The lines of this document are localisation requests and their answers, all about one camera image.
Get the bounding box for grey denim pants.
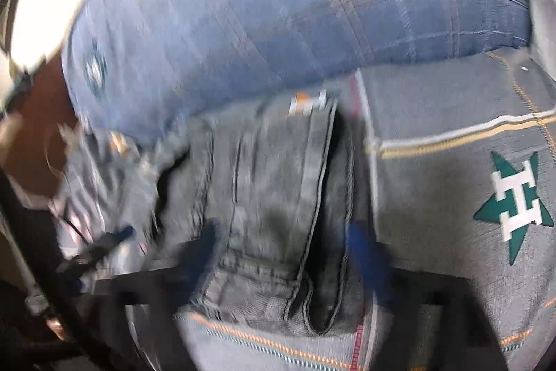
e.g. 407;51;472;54
161;89;368;337

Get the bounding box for grey patterned bed sheet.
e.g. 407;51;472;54
59;48;555;370

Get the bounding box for brown wooden headboard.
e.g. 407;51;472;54
4;54;77;197

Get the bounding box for blue plaid pillow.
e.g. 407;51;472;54
61;0;531;143

